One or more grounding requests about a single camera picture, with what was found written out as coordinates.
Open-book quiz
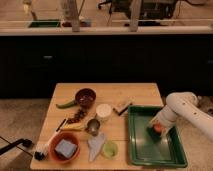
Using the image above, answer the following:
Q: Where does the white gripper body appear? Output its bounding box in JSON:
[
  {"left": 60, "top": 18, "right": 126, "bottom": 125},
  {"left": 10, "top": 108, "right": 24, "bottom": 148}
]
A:
[{"left": 156, "top": 107, "right": 177, "bottom": 128}]

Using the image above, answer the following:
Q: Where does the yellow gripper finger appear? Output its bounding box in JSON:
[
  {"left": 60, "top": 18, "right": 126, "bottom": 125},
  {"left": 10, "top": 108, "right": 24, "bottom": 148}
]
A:
[
  {"left": 161, "top": 126, "right": 172, "bottom": 137},
  {"left": 148, "top": 116, "right": 159, "bottom": 128}
]

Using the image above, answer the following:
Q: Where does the orange red apple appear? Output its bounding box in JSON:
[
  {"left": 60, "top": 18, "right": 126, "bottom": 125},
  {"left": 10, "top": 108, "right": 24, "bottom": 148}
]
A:
[{"left": 153, "top": 124, "right": 163, "bottom": 133}]

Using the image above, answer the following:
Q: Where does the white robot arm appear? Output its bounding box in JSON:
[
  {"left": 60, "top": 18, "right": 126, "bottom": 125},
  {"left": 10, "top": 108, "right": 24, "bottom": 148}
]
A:
[{"left": 148, "top": 92, "right": 213, "bottom": 141}]

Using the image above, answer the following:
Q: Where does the white plastic cup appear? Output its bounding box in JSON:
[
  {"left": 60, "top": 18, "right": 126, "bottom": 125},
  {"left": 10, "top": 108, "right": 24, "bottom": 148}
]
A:
[{"left": 96, "top": 104, "right": 112, "bottom": 121}]

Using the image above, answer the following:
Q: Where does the green plastic tray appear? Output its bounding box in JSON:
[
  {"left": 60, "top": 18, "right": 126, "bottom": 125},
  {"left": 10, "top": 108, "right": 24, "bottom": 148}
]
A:
[{"left": 127, "top": 106, "right": 188, "bottom": 168}]

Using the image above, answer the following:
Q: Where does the wooden block with black stick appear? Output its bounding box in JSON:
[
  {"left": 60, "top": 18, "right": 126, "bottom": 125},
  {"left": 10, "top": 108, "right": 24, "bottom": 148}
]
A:
[{"left": 113, "top": 101, "right": 132, "bottom": 116}]

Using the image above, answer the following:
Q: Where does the grey white cloth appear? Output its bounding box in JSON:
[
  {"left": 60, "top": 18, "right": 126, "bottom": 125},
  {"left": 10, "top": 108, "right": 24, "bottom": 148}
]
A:
[{"left": 88, "top": 133, "right": 106, "bottom": 162}]

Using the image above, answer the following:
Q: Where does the dark maroon bowl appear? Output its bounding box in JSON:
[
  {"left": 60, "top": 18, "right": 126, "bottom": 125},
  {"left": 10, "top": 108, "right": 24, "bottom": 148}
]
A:
[{"left": 75, "top": 88, "right": 96, "bottom": 108}]

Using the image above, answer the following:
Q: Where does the red dried chili bunch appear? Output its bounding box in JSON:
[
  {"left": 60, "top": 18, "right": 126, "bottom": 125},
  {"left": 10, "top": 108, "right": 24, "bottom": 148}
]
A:
[{"left": 67, "top": 108, "right": 88, "bottom": 124}]

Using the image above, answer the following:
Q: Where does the yellow corn cob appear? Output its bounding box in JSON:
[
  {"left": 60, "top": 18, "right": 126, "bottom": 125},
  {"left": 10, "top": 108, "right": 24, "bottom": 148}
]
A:
[{"left": 61, "top": 123, "right": 84, "bottom": 131}]

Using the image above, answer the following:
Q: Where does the orange plastic bowl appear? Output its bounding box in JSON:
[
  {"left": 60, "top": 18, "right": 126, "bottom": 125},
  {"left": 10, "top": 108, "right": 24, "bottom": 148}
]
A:
[{"left": 48, "top": 131, "right": 80, "bottom": 164}]

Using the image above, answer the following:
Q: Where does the black marker pen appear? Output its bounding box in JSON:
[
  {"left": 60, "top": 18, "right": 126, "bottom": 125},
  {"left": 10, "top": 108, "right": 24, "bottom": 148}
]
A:
[{"left": 56, "top": 118, "right": 66, "bottom": 132}]

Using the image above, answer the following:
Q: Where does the blue sponge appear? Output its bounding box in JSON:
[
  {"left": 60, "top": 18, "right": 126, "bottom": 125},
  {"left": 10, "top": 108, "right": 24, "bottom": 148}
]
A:
[{"left": 55, "top": 139, "right": 77, "bottom": 158}]

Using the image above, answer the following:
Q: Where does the black office chair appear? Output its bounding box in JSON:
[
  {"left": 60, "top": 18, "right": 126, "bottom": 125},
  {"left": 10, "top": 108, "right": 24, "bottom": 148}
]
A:
[{"left": 97, "top": 0, "right": 178, "bottom": 26}]

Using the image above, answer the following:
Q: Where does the black white dish brush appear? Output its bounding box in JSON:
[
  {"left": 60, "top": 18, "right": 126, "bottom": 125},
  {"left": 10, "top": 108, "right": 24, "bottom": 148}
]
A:
[{"left": 34, "top": 137, "right": 53, "bottom": 161}]

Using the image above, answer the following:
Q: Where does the black chair leg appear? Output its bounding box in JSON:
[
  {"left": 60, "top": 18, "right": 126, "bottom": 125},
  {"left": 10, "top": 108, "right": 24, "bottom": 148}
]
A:
[{"left": 0, "top": 138, "right": 32, "bottom": 155}]

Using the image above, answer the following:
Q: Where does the green bin on counter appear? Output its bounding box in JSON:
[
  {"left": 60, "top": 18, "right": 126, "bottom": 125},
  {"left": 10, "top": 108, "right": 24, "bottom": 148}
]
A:
[{"left": 28, "top": 19, "right": 60, "bottom": 28}]

